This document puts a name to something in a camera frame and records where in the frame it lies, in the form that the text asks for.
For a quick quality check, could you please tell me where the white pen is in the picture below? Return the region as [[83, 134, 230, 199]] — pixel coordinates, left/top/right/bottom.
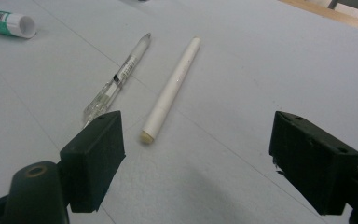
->
[[140, 35, 201, 145]]

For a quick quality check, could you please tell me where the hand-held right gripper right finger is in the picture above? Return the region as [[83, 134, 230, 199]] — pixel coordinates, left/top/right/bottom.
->
[[268, 110, 358, 217]]

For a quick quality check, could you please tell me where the green and white glue stick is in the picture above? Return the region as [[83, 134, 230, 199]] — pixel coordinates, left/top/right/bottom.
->
[[0, 7, 37, 39]]

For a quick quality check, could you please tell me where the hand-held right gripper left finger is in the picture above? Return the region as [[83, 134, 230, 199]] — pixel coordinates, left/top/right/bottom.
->
[[59, 110, 127, 214]]

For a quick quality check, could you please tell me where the wooden table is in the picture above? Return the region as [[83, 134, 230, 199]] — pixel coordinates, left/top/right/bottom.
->
[[278, 0, 358, 35]]

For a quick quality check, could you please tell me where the clear gel pen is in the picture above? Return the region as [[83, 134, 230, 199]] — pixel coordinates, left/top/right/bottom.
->
[[82, 32, 153, 129]]

